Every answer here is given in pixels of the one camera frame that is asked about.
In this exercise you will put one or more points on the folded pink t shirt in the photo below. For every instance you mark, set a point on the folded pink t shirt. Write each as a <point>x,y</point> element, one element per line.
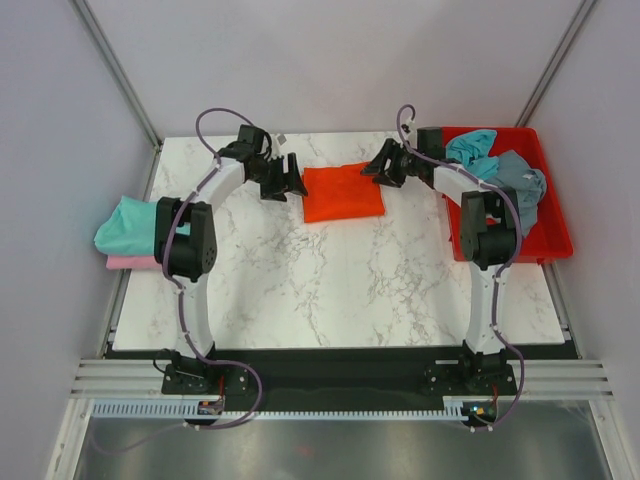
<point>115,262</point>

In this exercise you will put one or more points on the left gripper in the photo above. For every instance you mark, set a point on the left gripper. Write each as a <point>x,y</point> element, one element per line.
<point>278,189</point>

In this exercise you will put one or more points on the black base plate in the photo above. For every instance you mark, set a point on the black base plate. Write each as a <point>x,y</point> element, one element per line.
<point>388,378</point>

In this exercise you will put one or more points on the folded teal t shirt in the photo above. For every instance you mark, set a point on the folded teal t shirt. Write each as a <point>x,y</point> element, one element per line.
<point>130,230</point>

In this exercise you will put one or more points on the right corner frame post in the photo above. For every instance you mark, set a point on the right corner frame post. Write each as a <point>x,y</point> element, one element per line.
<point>567,41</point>

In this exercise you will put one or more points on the corner frame post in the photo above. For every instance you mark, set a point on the corner frame post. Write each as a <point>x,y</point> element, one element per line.
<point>110,59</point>
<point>567,41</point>

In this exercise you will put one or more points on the red plastic bin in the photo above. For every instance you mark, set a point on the red plastic bin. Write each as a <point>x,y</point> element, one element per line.
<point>549,239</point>

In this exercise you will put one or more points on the aluminium frame rail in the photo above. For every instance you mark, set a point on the aluminium frame rail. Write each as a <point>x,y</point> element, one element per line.
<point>544,380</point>

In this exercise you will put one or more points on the grey t shirt in bin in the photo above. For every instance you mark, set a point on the grey t shirt in bin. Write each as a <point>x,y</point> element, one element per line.
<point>529,184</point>

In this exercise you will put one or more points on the left corner frame post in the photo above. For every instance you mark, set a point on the left corner frame post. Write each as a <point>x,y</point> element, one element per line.
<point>110,59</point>

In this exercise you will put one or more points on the cyan t shirt in bin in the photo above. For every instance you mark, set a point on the cyan t shirt in bin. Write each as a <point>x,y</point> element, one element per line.
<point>472,151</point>

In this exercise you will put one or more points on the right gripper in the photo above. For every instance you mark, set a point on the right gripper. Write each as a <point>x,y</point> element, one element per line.
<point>391,151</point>

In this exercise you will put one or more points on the orange t shirt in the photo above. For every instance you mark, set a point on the orange t shirt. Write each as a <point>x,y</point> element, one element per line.
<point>339,193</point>

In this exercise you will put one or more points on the white cable duct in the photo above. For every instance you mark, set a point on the white cable duct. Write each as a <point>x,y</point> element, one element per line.
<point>201,410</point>

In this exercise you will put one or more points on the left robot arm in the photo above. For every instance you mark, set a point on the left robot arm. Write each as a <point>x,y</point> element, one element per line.
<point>185,244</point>

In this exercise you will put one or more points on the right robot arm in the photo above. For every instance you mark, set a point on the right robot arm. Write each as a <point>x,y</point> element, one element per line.
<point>490,237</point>

